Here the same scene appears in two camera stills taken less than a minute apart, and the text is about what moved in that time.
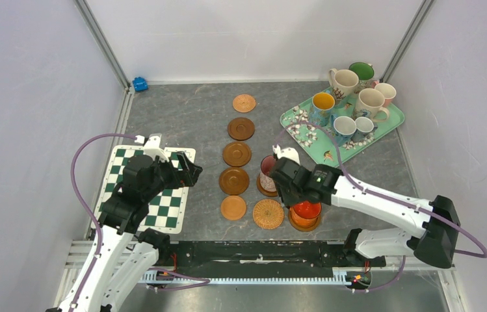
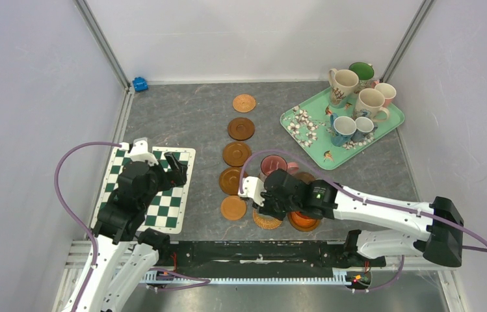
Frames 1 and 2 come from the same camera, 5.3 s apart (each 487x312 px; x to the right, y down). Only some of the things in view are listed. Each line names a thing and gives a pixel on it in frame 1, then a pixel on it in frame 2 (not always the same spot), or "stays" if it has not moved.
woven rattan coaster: [268, 214] stays
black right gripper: [283, 177] to [264, 203]
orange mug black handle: [305, 214] stays
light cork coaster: [244, 103] stays
